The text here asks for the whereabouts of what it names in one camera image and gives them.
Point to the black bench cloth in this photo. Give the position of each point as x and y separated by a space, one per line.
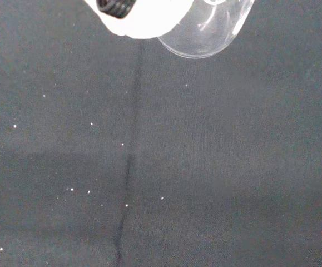
160 155

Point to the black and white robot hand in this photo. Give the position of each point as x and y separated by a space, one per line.
146 22

